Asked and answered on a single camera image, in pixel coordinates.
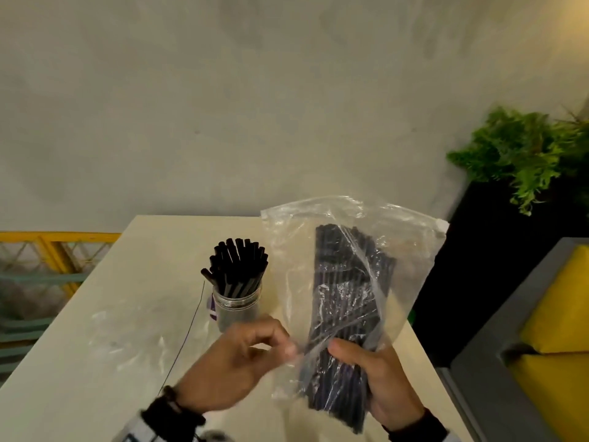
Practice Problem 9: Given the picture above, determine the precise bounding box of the black wrist strap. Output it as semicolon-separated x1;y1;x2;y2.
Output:
382;408;450;442
140;386;207;442

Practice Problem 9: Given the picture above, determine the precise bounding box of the grey sofa frame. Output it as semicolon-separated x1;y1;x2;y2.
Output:
436;237;589;442

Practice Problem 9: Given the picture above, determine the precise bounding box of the bundle of black straws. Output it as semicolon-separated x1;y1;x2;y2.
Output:
298;223;397;434

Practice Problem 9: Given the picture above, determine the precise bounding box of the yellow cushion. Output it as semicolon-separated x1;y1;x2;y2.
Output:
507;353;589;442
519;245;589;355

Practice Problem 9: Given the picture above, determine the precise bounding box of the bunch of black straws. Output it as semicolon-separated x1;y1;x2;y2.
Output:
200;238;270;300

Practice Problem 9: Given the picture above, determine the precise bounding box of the crumpled clear plastic bag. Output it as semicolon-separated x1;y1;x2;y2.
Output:
87;294;209;379

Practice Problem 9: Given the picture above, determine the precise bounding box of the person's right hand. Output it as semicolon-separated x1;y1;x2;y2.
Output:
327;338;427;431

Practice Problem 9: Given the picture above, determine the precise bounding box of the green leafy plant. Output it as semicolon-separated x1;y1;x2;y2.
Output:
446;105;589;217

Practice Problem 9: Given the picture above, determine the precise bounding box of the black right wrist strap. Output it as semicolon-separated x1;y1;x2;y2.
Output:
382;408;450;442

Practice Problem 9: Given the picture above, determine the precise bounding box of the green slatted bench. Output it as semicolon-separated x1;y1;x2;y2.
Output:
0;270;90;379

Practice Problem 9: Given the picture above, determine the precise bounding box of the clear plastic zip bag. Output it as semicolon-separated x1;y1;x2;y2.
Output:
260;195;450;434

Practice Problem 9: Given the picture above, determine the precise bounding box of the black planter box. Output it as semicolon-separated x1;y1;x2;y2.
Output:
409;178;589;369

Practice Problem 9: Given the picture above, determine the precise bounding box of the person's left hand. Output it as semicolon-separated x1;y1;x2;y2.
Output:
174;316;300;415

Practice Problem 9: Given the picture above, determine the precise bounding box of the glass jar with purple label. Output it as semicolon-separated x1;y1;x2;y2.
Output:
209;283;263;334

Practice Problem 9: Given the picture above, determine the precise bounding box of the yellow metal railing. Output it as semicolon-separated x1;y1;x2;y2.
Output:
0;232;121;300

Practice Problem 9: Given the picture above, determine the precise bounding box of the black left wrist strap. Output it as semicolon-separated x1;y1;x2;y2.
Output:
140;386;207;442

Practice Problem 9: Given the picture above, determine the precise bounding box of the thin black thread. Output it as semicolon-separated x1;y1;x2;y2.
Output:
158;281;206;395

